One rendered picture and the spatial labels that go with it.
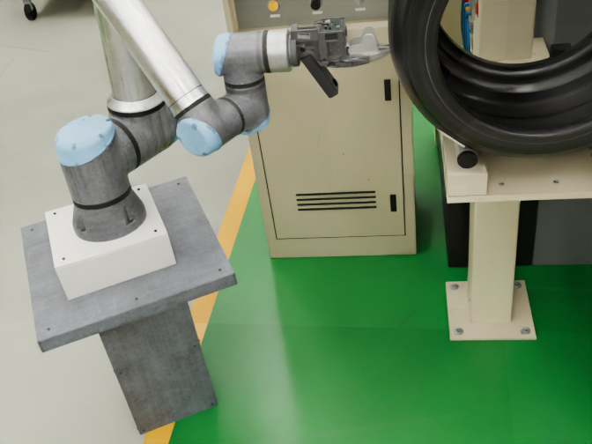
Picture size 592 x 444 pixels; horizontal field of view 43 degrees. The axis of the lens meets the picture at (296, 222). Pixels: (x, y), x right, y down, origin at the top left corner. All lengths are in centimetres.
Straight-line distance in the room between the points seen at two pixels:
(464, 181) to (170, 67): 68
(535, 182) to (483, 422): 81
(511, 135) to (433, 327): 108
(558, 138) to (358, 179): 109
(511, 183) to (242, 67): 66
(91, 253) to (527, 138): 106
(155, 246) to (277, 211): 86
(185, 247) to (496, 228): 91
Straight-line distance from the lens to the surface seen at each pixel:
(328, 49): 160
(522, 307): 259
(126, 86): 190
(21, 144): 404
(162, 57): 158
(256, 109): 165
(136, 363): 217
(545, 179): 178
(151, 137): 194
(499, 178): 178
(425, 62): 149
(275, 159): 255
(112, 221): 191
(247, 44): 160
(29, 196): 359
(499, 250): 232
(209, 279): 189
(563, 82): 187
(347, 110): 242
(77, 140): 185
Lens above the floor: 183
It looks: 38 degrees down
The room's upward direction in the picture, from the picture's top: 9 degrees counter-clockwise
